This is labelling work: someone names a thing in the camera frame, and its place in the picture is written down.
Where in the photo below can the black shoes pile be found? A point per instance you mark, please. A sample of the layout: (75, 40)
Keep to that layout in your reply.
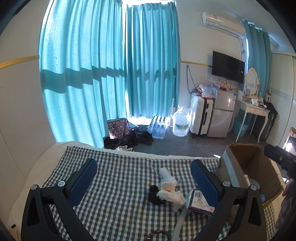
(131, 140)

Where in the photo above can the navy white wipes pack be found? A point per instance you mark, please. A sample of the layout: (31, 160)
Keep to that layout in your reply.
(196, 202)

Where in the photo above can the white suitcase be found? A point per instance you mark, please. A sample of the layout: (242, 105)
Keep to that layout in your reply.
(201, 112)

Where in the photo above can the oval vanity mirror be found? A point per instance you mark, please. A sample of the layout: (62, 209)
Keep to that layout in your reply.
(251, 82)

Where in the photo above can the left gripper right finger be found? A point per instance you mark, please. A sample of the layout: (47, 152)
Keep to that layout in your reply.
(249, 222)

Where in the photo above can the bottled water pack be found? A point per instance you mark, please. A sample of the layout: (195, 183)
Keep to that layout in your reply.
(157, 127)

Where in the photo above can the cream lace sock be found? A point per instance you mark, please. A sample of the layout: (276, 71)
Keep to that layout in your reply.
(168, 193)

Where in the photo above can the white plastic tube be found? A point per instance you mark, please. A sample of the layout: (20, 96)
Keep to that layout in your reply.
(179, 224)

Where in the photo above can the white sneakers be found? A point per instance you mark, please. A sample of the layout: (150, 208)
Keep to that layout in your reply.
(124, 148)

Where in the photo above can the wooden chair with clothes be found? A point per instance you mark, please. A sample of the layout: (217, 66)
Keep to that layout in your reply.
(290, 143)

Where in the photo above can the teal corner curtain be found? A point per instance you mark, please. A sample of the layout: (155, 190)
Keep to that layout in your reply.
(259, 55)

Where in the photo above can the blue laundry basket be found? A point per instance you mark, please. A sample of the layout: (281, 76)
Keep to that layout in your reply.
(238, 122)

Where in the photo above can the teal window curtain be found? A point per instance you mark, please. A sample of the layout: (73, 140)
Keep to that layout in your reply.
(103, 60)

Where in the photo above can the cardboard box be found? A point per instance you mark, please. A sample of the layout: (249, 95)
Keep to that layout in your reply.
(239, 160)

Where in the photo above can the person's right hand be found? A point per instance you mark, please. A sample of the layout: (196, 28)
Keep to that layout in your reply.
(285, 205)

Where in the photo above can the purple dotted bag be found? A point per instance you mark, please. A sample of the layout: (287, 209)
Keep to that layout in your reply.
(118, 128)

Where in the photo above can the large water jug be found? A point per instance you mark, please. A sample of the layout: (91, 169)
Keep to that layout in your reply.
(181, 122)

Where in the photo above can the white air conditioner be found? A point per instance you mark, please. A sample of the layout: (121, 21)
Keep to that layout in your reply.
(223, 25)

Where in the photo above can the black sunglasses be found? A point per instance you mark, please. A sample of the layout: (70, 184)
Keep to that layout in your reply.
(152, 196)

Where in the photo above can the white louvered wardrobe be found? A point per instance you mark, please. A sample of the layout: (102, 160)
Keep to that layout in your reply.
(282, 89)

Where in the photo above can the silver mini fridge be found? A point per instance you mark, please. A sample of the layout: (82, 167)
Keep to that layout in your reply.
(223, 108)

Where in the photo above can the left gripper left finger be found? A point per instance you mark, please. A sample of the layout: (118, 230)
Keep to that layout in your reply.
(38, 222)

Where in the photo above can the white cylindrical bottle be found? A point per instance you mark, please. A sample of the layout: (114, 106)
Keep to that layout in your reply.
(167, 177)

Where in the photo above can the black wall television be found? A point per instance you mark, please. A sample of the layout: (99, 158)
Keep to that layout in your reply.
(227, 67)

